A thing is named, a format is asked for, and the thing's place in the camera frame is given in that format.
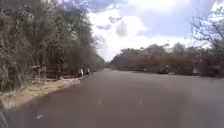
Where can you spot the white stone marker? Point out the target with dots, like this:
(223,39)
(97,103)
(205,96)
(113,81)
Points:
(81,72)
(88,71)

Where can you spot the grey asphalt road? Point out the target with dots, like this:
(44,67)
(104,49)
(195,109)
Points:
(126,100)

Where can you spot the wood of dark trees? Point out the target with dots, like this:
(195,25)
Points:
(153,60)

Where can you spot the wood of bare trees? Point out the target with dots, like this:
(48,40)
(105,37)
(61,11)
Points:
(36,43)

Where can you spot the dry leaf-strewn verge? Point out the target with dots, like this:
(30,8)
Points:
(30,91)

